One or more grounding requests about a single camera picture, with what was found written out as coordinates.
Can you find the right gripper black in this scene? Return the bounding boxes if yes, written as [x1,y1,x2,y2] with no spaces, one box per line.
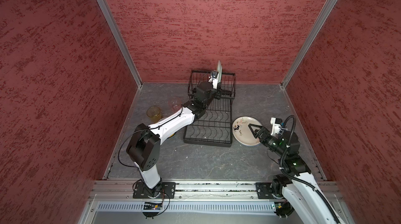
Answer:
[247,124,286,157]

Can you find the white plate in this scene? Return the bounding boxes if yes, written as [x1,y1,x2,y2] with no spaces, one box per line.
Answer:
[232,116,262,146]

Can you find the pale green plate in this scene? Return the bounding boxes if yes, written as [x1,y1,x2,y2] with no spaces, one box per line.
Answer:
[217,60,222,84]

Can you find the pink glass cup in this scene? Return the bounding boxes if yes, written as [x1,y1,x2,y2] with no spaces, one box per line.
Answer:
[168,97,182,113]

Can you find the amber glass cup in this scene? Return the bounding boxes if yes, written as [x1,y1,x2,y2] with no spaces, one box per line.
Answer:
[146,106,162,123]

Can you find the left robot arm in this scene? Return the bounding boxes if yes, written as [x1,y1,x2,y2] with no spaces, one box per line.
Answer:
[126,81,222,198]

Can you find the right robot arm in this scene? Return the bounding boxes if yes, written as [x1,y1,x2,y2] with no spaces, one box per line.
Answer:
[248,124,344,224]

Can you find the right corner aluminium profile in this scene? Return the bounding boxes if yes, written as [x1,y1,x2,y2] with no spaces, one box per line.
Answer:
[281,0,338,89]

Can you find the corner aluminium profile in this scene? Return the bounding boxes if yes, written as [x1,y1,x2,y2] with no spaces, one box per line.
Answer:
[96,0,143,89]
[281,0,338,89]

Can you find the left corner aluminium profile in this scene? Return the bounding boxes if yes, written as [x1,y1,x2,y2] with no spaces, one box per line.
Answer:
[96,0,143,89]

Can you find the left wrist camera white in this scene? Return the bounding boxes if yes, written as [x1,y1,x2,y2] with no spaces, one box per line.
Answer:
[208,70,220,89]

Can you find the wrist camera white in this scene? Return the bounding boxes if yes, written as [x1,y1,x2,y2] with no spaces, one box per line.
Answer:
[270,118,283,138]
[208,70,220,89]

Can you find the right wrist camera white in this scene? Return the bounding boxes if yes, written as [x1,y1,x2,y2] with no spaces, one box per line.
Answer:
[270,118,283,138]

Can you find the black wire dish rack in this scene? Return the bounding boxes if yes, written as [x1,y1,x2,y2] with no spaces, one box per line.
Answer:
[183,72,236,147]

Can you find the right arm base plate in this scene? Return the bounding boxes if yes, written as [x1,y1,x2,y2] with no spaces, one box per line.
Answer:
[255,182,283,200]

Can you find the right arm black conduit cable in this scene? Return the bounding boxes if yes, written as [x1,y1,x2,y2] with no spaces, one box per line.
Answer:
[279,115,342,224]

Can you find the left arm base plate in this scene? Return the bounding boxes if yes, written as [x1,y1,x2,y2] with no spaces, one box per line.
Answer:
[132,181,176,199]

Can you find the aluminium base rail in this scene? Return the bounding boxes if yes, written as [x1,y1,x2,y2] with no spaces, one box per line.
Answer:
[90,180,339,202]

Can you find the white slotted cable duct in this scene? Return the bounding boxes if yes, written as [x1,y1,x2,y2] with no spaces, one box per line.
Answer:
[96,201,276,215]

